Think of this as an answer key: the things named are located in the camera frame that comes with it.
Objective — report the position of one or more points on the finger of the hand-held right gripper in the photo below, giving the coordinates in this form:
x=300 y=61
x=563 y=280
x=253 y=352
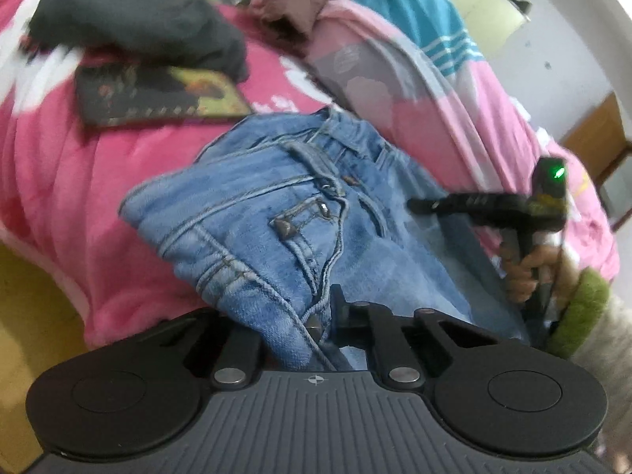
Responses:
x=459 y=203

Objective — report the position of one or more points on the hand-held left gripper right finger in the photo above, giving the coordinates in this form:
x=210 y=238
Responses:
x=340 y=316

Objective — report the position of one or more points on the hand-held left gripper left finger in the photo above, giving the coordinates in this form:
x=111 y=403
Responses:
x=242 y=350

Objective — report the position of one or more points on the blue denim jeans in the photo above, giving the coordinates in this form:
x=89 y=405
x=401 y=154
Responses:
x=276 y=182

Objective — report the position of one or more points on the person's right hand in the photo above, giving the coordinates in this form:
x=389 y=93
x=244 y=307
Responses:
x=523 y=269

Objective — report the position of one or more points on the wooden door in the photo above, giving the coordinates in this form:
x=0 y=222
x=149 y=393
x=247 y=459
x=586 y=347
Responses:
x=602 y=133

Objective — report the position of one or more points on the pink grey quilt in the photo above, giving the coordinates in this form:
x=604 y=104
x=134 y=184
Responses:
x=444 y=108

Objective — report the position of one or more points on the teal striped blanket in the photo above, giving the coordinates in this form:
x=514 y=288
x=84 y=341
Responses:
x=395 y=5

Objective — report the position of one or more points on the brown cloth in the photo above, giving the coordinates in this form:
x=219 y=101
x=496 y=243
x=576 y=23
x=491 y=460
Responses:
x=291 y=0

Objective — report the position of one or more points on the dark printed cloth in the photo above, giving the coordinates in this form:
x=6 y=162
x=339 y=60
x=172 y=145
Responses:
x=148 y=94

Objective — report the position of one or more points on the dark grey garment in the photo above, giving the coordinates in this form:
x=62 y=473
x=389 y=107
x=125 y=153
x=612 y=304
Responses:
x=133 y=19

